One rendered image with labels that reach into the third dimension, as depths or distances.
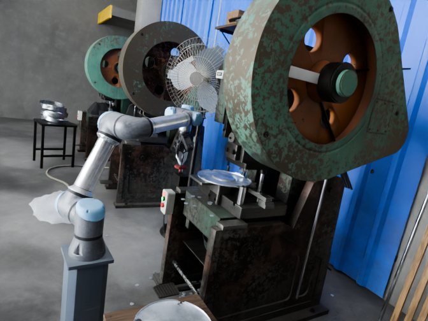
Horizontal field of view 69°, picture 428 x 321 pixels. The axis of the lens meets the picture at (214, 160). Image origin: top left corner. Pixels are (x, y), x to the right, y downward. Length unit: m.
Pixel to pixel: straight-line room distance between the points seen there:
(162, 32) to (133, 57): 0.33
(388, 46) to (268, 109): 0.67
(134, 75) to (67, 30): 5.33
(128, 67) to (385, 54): 1.90
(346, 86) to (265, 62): 0.36
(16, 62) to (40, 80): 0.55
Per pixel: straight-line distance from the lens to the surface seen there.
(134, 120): 1.44
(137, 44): 2.77
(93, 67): 4.42
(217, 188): 1.62
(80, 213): 1.39
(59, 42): 7.96
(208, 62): 2.36
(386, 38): 1.58
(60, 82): 7.96
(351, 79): 1.31
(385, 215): 2.49
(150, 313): 1.31
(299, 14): 1.20
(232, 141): 1.67
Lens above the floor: 1.21
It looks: 12 degrees down
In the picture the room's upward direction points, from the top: 9 degrees clockwise
